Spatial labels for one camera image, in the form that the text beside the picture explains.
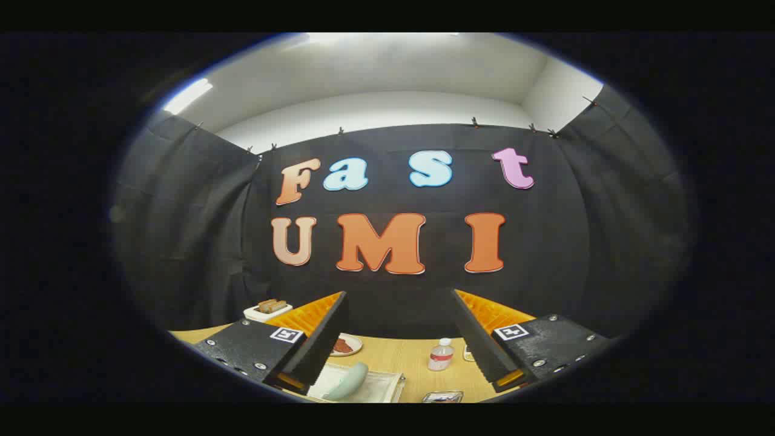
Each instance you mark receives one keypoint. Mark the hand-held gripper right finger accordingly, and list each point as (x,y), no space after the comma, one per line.
(484,345)

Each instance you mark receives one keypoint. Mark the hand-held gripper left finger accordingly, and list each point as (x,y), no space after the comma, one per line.
(321,345)

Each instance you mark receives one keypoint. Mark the pale green plate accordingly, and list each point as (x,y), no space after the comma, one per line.
(351,378)

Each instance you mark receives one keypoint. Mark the white divided dish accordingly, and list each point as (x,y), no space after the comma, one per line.
(467,353)

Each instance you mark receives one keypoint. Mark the beige round plate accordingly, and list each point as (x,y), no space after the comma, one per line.
(357,346)

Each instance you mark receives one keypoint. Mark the red meat piece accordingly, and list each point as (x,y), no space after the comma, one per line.
(342,346)

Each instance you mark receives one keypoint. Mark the clear red label water bottle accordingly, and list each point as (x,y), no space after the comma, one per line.
(441,357)

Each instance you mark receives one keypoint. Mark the white toaster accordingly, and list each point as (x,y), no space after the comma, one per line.
(266,315)

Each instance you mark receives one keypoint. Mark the toast slice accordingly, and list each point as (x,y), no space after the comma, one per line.
(272,306)

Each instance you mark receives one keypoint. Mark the white ribbed drip tray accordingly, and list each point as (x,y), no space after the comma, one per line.
(378,389)

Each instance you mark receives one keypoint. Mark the ceiling light panel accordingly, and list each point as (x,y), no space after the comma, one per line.
(363,37)

